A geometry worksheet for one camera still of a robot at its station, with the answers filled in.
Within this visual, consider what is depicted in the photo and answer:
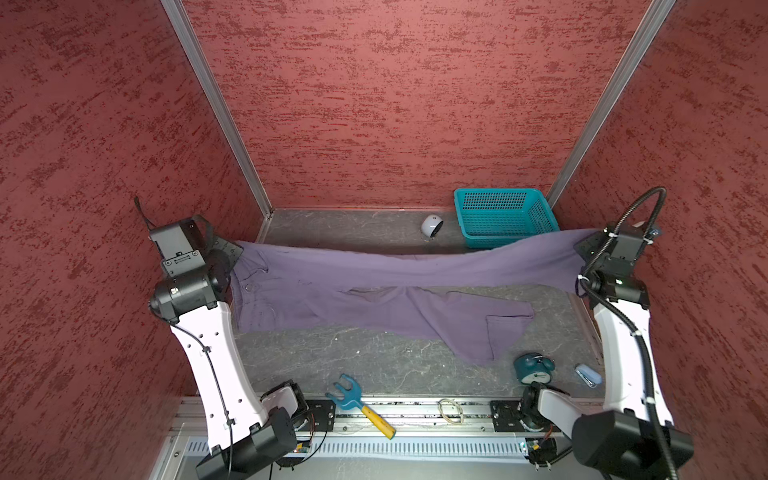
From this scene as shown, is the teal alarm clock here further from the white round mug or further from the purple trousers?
the white round mug

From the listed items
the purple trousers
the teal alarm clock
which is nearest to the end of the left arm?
the purple trousers

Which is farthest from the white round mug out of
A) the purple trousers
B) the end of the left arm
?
the end of the left arm

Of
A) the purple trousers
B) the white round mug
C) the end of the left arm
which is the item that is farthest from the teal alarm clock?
the end of the left arm

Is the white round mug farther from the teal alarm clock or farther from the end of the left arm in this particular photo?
the end of the left arm

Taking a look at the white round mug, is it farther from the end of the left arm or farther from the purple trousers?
the end of the left arm

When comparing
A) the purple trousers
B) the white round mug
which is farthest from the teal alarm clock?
the white round mug

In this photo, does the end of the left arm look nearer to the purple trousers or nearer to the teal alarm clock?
the purple trousers

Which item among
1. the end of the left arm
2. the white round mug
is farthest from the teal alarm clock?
the end of the left arm
